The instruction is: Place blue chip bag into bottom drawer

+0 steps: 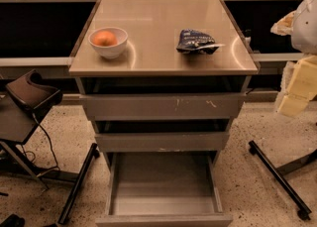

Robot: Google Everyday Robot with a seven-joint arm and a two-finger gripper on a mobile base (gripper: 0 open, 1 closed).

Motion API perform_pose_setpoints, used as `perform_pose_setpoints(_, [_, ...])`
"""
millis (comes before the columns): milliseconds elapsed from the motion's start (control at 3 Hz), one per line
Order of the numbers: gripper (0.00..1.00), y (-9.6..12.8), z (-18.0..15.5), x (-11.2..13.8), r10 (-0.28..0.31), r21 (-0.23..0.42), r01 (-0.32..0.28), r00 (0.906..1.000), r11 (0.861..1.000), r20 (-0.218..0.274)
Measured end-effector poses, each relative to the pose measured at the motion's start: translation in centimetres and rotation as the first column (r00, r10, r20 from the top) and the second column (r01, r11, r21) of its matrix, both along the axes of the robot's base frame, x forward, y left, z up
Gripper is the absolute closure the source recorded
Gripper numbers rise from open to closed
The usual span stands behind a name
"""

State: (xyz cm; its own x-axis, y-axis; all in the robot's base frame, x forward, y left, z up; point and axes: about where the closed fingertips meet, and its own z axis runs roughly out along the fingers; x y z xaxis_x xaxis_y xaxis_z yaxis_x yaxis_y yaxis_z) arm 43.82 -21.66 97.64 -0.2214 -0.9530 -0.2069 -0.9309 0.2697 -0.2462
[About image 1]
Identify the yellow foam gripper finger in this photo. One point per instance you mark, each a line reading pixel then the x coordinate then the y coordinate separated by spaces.
pixel 284 26
pixel 298 86

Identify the blue chip bag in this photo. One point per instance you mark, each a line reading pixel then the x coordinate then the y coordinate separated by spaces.
pixel 196 42

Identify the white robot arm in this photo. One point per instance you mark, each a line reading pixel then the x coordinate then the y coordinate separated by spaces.
pixel 304 25

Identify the steel drawer cabinet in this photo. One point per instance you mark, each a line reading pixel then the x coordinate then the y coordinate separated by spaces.
pixel 151 64

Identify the middle drawer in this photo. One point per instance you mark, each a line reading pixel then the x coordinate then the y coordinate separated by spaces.
pixel 161 142

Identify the open bottom drawer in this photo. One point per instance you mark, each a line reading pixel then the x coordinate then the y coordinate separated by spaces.
pixel 163 190

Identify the top drawer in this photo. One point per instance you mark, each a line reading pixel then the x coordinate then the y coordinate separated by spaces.
pixel 154 107

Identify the white ceramic bowl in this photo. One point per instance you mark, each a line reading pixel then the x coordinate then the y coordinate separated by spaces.
pixel 112 51

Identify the orange fruit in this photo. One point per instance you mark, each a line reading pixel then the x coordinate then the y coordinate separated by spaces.
pixel 104 39

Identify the black device on table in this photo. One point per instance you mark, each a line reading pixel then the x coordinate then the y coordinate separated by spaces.
pixel 32 96

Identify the dark side table left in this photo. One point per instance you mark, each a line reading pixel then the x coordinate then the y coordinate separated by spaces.
pixel 16 128

